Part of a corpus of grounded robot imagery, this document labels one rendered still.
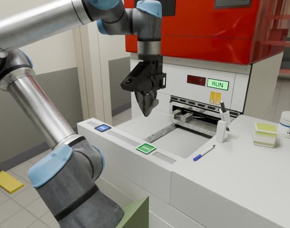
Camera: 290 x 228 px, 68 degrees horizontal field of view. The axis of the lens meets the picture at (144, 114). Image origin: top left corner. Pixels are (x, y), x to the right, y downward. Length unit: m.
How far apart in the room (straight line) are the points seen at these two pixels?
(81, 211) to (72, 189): 0.05
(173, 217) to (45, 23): 0.71
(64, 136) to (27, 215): 1.47
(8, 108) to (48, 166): 1.99
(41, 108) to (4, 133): 1.84
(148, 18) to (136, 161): 0.49
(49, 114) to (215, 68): 0.86
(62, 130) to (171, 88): 0.86
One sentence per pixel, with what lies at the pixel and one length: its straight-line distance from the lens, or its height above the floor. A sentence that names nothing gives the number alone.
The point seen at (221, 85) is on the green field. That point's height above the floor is 1.10.
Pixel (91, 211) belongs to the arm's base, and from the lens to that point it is 0.54.
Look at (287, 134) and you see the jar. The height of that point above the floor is 0.98.
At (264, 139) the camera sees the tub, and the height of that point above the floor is 1.00.
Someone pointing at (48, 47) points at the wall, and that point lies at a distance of 2.67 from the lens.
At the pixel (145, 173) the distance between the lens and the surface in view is 0.82.
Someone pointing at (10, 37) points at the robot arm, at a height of 1.37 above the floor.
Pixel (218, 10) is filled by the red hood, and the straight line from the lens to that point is 1.16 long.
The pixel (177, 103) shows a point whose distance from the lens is 1.38.
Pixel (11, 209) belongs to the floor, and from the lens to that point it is 2.21.
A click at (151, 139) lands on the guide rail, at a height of 0.84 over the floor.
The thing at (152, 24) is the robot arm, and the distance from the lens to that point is 0.68.
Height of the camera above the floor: 1.40
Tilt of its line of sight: 23 degrees down
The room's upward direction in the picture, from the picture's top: straight up
